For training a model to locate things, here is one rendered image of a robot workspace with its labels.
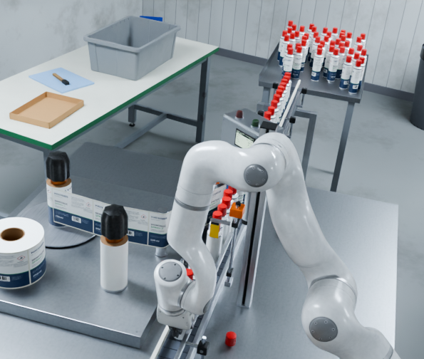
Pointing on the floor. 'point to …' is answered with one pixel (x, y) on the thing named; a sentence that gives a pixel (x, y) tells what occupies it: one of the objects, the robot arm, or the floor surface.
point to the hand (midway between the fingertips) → (176, 330)
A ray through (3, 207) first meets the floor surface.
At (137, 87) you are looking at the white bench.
